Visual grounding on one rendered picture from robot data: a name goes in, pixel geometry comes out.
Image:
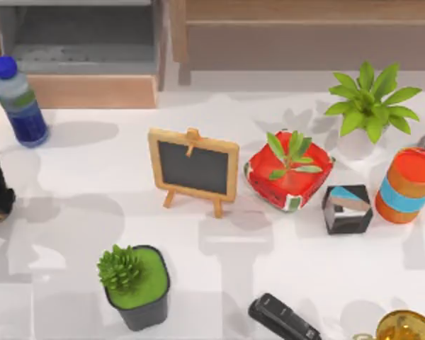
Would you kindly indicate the wooden framed blackboard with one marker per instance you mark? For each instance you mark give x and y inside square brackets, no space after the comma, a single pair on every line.
[195,166]

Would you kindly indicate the red plant pot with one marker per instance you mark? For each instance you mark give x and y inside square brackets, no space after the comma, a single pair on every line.
[287,180]

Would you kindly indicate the black plant pot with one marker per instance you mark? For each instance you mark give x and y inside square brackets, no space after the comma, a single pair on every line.
[141,287]

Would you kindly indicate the pale wooden drawer front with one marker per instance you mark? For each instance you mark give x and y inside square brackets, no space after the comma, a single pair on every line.
[92,90]

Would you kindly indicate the wooden cupboard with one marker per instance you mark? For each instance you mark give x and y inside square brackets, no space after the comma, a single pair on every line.
[304,35]

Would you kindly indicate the black stapler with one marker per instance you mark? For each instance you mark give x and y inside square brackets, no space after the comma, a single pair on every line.
[283,318]

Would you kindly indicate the white plant pot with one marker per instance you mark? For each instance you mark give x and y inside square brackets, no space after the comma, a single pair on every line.
[368,106]

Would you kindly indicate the orange and blue can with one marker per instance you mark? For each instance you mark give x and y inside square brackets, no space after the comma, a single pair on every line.
[407,184]

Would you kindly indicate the blue capped water bottle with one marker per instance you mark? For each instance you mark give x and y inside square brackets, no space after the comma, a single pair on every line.
[25,117]

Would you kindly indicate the gold trophy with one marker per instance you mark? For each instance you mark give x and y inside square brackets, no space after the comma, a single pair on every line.
[407,327]

